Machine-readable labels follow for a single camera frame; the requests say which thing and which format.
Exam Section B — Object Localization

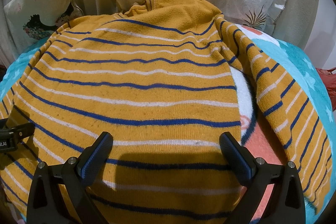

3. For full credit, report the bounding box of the teal cartoon fleece blanket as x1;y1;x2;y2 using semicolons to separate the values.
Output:
0;24;336;224

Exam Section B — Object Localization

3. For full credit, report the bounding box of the mustard striped knit sweater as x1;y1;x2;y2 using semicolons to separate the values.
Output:
0;0;334;224

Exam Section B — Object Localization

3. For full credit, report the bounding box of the cream bird-print cushion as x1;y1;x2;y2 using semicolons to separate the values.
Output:
4;0;83;51

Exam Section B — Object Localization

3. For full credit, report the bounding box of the red plastic bag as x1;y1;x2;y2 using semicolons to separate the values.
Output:
316;67;336;111

